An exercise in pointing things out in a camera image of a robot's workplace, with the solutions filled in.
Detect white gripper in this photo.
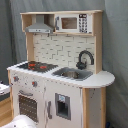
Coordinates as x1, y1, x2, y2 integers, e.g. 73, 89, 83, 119
0, 84, 10, 96

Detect white oven door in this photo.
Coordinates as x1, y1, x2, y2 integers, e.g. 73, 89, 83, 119
13, 87, 44, 128

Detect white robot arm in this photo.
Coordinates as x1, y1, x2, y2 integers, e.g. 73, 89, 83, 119
0, 83, 36, 128

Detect wooden toy kitchen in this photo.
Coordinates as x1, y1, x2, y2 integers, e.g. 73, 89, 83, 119
8, 10, 115, 128

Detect left red oven knob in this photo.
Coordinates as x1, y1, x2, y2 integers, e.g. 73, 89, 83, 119
13, 76, 19, 82

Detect red oven knob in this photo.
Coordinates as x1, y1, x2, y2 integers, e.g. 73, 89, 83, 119
32, 81, 38, 87
13, 76, 19, 82

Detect right red oven knob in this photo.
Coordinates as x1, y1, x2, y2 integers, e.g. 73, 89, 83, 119
32, 81, 38, 87

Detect black stovetop red burners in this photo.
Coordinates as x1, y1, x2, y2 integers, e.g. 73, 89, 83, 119
20, 61, 56, 72

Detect white fridge door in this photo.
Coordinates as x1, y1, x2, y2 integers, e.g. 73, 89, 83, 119
46, 81, 82, 128

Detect grey range hood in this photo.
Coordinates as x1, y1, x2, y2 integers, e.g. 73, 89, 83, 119
25, 14, 54, 33

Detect grey toy sink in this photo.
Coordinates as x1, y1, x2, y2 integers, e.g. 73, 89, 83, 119
53, 67, 92, 81

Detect black toy faucet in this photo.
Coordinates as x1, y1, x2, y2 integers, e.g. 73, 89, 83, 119
75, 49, 95, 71

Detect white toy microwave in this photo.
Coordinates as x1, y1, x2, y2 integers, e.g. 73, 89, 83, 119
55, 14, 92, 33

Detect grey backdrop curtain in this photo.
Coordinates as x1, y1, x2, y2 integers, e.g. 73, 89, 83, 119
0, 0, 128, 128

